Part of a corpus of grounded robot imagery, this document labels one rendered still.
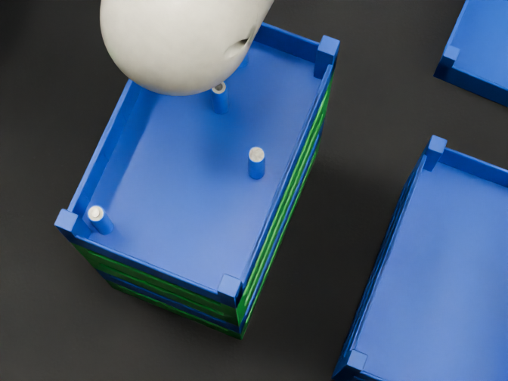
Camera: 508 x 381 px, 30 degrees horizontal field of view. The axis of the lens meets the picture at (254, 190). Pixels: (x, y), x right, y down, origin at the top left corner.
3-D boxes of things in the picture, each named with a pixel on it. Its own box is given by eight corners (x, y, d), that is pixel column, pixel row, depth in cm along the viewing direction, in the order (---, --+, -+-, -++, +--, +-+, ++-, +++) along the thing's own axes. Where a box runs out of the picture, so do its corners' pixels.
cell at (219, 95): (216, 97, 108) (214, 75, 102) (231, 102, 108) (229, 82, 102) (210, 111, 108) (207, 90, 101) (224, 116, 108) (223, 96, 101)
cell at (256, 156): (267, 150, 100) (267, 167, 106) (252, 144, 100) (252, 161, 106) (261, 165, 99) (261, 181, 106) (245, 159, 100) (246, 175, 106)
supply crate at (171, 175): (175, 9, 112) (168, -24, 104) (336, 69, 109) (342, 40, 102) (67, 240, 104) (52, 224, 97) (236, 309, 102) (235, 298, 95)
